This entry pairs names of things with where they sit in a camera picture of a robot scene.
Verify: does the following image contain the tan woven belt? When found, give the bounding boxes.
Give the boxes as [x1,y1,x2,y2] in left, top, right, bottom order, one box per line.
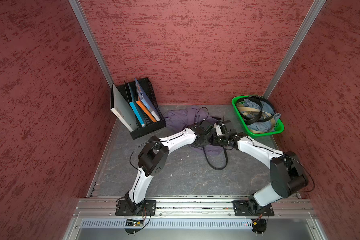
[236,101,277,134]

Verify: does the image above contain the blue white folder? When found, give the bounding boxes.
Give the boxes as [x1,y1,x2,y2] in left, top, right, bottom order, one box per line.
[135,78,161,122]

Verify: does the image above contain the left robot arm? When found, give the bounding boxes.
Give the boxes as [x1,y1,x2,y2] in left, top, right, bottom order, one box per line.
[125,121,214,213]

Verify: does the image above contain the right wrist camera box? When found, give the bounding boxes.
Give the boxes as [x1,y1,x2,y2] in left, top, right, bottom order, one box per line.
[214,124,224,136]

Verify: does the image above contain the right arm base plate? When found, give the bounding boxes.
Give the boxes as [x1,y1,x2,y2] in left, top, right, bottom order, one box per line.
[232,201,275,217]

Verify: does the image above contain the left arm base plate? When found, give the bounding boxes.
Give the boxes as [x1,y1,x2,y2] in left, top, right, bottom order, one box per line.
[115,199,157,217]

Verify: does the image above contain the cyan folder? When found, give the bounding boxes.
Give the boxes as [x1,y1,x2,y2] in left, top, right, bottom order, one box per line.
[124,82,146,127]

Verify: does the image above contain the green plastic basket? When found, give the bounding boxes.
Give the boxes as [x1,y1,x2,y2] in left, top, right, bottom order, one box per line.
[232,96,285,138]

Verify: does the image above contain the black perforated file rack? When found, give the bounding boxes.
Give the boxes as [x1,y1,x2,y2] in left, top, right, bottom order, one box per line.
[114,78,166,140]

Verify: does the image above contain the orange folder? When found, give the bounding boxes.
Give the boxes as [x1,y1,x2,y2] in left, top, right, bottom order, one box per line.
[136,100,157,123]

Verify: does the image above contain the purple trousers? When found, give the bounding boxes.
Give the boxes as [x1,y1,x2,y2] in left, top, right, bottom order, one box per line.
[164,106,223,156]

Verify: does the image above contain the black leather belt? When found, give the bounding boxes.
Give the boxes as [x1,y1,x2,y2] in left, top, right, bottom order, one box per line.
[201,130,229,171]

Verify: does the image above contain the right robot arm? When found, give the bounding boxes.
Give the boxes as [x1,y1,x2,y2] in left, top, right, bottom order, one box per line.
[211,121,309,215]

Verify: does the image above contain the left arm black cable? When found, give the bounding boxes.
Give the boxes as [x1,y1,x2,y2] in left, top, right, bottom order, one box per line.
[128,140,157,178]

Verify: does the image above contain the blue denim jeans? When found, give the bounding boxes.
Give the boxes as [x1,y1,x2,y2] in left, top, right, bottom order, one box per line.
[239,98,282,134]

